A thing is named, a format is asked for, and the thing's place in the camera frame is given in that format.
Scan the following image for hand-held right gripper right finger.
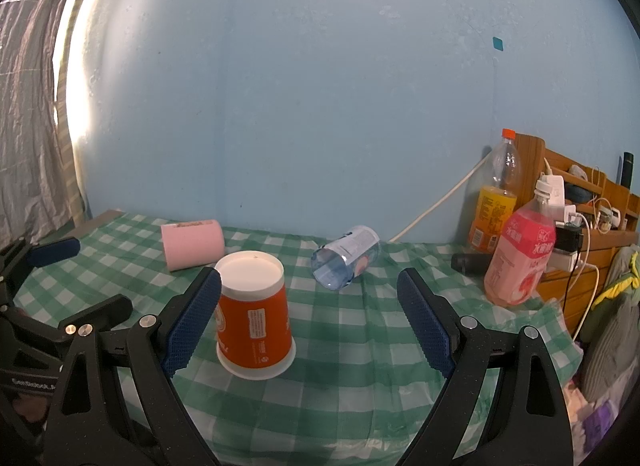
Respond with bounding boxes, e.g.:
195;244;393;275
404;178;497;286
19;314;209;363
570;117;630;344
396;267;574;466

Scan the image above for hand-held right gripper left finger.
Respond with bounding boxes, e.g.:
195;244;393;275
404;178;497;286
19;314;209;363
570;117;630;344
42;267;223;466

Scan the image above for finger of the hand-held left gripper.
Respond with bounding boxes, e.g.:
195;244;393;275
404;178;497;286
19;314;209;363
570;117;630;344
0;237;81;307
10;294;134;343

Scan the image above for orange paper cup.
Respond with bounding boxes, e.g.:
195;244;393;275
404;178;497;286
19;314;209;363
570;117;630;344
214;250;297;379

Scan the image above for pink cup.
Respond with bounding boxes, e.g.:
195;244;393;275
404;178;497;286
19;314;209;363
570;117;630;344
161;219;226;273

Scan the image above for green checked tablecloth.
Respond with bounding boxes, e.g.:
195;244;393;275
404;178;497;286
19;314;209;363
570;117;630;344
10;210;585;466

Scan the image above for black cylindrical object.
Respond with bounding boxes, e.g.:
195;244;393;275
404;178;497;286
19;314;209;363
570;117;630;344
451;252;493;275

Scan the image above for clear cut plastic bottle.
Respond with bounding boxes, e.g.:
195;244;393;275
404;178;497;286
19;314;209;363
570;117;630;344
311;225;382;291

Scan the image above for pink drink bottle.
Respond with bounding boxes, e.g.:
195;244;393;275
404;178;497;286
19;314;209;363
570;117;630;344
484;178;557;307

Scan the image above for wooden shelf unit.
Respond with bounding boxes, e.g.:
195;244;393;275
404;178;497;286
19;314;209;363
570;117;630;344
515;133;640;343

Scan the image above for grey curtain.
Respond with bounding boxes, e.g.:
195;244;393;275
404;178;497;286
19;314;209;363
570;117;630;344
0;0;118;249

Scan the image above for orange soda bottle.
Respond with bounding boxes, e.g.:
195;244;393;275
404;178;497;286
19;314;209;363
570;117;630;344
467;128;521;254

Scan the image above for white power adapter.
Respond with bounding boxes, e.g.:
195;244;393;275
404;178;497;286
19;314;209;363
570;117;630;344
549;249;581;273

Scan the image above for black power adapter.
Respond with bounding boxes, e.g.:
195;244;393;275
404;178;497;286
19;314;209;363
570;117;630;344
556;226;585;253

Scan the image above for white charger plug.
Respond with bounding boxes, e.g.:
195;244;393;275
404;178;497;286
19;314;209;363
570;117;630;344
537;173;569;219

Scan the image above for green and yellow clothes pile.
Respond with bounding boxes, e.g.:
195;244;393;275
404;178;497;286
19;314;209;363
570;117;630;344
579;245;640;399

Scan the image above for small white device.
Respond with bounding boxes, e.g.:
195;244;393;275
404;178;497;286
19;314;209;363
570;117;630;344
597;206;624;231

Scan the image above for white wall cable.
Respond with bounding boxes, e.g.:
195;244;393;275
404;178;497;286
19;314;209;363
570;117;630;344
387;153;496;243

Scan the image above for white charging cable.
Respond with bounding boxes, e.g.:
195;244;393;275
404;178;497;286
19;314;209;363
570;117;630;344
570;213;601;343

